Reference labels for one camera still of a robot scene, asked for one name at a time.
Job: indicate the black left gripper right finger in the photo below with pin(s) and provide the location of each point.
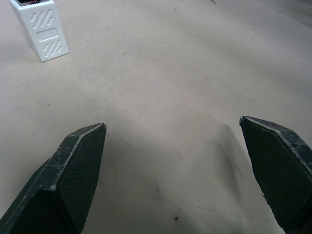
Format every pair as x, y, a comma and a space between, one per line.
280, 170

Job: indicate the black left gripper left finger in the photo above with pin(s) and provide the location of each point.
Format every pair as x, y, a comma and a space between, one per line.
65, 175

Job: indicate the white plastic box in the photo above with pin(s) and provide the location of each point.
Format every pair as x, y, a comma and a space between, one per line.
40, 29

